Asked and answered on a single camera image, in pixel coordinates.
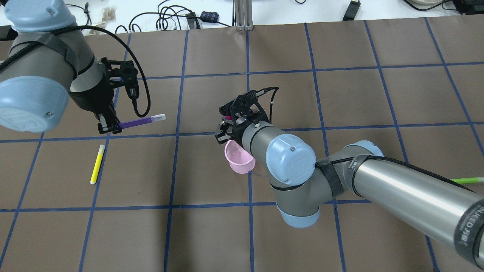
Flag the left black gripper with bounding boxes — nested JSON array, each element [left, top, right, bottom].
[[70, 57, 122, 134]]

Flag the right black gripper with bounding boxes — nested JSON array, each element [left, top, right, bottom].
[[215, 117, 250, 145]]

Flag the purple pen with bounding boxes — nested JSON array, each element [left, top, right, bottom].
[[118, 114, 166, 129]]

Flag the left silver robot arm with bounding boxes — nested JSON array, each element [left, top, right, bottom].
[[0, 0, 121, 134]]

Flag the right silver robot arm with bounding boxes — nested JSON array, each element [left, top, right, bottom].
[[216, 114, 483, 269]]

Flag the pink mesh cup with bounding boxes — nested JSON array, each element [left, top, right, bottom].
[[223, 140, 256, 174]]

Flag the yellow highlighter pen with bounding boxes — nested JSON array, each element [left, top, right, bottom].
[[90, 144, 105, 185]]

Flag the green highlighter pen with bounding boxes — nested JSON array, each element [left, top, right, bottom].
[[451, 177, 484, 184]]

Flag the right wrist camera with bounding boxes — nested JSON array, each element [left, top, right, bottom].
[[219, 87, 279, 124]]

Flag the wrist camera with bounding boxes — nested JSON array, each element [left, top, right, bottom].
[[219, 87, 279, 124], [100, 57, 140, 100]]

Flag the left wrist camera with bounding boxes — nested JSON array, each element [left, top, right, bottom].
[[100, 57, 140, 100]]

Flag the aluminium frame post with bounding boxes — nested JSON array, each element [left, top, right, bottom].
[[233, 0, 254, 31]]

